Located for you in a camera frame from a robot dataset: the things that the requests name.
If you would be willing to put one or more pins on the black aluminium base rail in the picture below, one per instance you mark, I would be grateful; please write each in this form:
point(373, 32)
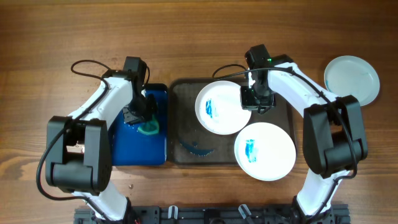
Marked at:
point(276, 213)

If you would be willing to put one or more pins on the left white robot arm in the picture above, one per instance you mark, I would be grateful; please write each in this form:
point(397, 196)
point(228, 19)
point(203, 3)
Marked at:
point(78, 160)

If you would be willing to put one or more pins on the dark brown tray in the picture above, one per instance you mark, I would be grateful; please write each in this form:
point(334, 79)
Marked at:
point(190, 144)

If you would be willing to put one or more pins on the blue water tray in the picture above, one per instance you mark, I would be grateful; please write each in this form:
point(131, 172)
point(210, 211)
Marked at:
point(132, 148)

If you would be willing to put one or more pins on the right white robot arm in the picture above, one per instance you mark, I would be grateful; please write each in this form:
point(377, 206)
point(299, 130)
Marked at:
point(334, 139)

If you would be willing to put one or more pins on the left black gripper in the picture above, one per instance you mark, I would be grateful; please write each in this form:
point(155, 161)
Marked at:
point(152, 104)

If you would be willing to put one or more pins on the white plate blue stain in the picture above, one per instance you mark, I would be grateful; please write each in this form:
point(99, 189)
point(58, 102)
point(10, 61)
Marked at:
point(265, 151)
point(350, 75)

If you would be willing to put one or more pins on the green yellow sponge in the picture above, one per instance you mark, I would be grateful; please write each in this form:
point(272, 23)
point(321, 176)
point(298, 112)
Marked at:
point(149, 128)

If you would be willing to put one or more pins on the white plate blue stain front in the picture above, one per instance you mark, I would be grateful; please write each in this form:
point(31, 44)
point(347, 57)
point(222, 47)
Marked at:
point(265, 151)

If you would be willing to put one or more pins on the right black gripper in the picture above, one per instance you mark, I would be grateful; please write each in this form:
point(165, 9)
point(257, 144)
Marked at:
point(257, 104)

